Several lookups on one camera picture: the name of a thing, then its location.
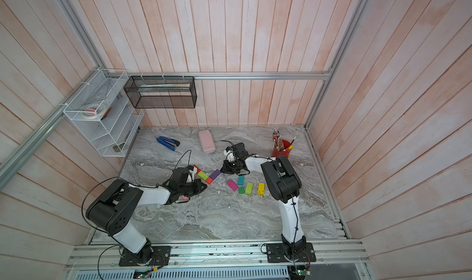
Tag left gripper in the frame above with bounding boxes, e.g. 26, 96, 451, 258
179, 179, 208, 197

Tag purple block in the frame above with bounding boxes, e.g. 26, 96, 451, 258
210, 169, 221, 180

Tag lime green block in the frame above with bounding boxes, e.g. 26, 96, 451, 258
197, 171, 209, 181

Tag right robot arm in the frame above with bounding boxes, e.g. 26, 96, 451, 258
221, 142, 307, 260

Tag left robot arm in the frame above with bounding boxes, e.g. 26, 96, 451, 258
85, 178, 208, 255

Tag magenta block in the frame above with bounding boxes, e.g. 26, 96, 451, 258
227, 179, 238, 191

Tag light green block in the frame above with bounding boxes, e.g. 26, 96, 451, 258
245, 182, 253, 195

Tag yellow block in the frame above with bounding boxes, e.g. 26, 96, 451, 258
258, 183, 265, 196

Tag pink eraser case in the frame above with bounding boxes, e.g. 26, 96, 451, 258
199, 130, 216, 154

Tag red pencil cup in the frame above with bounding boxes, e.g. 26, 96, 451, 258
272, 140, 293, 157

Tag blue stapler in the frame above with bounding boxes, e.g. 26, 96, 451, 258
156, 136, 180, 151

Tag coloured pencils bunch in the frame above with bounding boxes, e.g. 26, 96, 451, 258
272, 129, 296, 147

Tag black mesh basket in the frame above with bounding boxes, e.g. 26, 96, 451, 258
124, 76, 197, 109

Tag tape roll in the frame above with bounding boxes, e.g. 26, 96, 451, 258
80, 103, 107, 120

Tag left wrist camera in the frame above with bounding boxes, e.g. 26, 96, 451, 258
173, 165, 195, 185

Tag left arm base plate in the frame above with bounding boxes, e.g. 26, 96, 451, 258
119, 246, 171, 266

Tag white wire shelf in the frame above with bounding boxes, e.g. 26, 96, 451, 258
63, 69, 144, 157

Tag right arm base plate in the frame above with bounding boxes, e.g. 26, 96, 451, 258
265, 243, 317, 264

